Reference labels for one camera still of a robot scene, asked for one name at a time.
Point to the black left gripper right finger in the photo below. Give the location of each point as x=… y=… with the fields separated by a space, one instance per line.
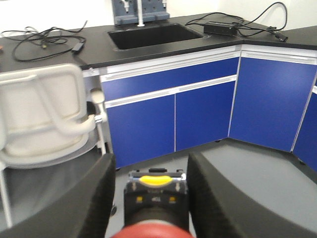
x=220 y=210

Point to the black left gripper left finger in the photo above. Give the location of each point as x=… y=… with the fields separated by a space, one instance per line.
x=82 y=212

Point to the red mushroom push button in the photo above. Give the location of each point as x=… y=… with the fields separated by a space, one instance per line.
x=156 y=205

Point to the beige office chair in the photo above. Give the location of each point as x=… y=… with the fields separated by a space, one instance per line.
x=47 y=117

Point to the blue lab cabinets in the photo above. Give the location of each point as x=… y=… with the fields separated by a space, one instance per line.
x=250 y=93

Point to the black sink basin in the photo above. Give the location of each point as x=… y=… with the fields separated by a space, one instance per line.
x=152 y=35

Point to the black power adapter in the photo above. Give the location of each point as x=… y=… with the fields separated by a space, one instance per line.
x=220 y=28

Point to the white faucet pipe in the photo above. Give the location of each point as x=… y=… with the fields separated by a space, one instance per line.
x=140 y=13

